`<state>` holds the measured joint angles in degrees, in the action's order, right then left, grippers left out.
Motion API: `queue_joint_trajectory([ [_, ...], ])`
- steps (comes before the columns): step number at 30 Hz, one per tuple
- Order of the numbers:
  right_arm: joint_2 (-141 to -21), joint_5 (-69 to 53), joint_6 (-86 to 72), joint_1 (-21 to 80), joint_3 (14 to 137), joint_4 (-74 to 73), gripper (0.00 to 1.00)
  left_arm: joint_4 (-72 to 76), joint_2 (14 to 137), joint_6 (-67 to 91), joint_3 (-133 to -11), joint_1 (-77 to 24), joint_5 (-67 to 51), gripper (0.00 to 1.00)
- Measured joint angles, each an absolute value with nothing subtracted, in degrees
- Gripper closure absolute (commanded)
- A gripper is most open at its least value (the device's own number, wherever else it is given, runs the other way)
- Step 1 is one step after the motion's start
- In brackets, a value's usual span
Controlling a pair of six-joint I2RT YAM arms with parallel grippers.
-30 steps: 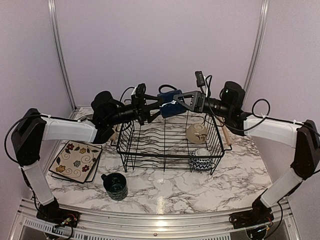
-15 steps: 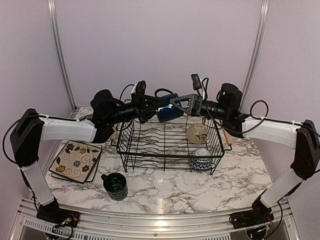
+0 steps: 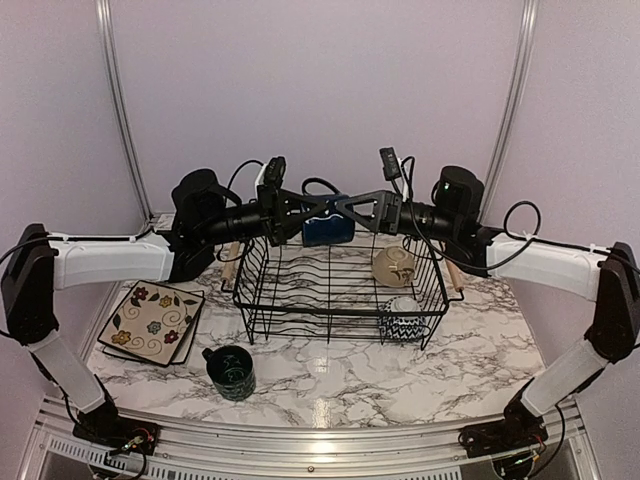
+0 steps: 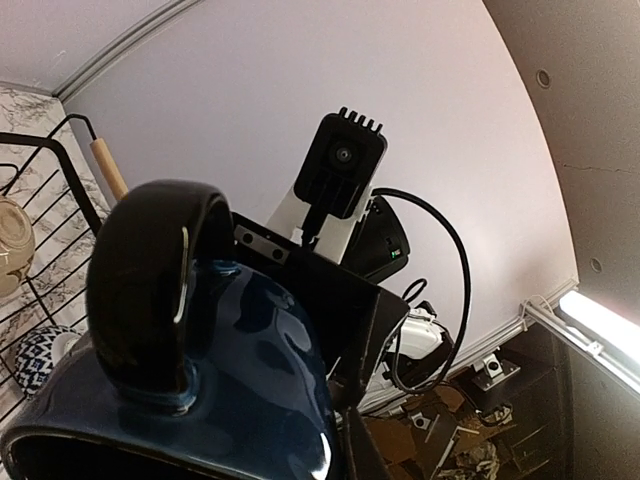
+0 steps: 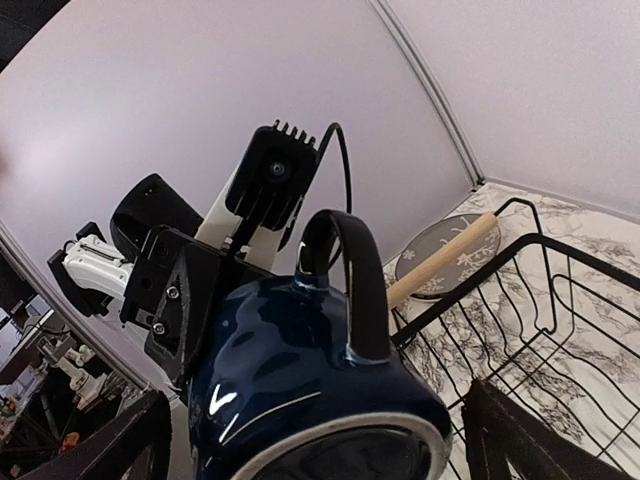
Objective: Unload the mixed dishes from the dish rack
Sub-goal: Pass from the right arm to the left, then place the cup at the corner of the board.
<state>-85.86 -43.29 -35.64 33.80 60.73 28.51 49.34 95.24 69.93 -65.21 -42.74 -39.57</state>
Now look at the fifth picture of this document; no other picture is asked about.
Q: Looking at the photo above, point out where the grey reindeer round plate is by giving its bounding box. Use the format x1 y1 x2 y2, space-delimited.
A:
394 213 501 301

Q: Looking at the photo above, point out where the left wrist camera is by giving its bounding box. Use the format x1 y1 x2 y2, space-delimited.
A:
194 118 321 266

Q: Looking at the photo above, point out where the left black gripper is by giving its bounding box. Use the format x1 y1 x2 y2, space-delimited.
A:
120 225 272 390

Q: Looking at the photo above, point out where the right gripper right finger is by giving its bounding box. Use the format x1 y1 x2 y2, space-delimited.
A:
462 379 630 480

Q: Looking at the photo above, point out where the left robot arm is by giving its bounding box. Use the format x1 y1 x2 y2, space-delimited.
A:
48 174 284 389

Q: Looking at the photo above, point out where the dark blue mug front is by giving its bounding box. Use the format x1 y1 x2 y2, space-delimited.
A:
188 210 452 479

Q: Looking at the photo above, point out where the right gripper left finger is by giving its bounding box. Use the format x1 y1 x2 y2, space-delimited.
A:
29 391 172 480

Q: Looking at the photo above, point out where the black wire dish rack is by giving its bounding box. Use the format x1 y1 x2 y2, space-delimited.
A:
390 223 639 479

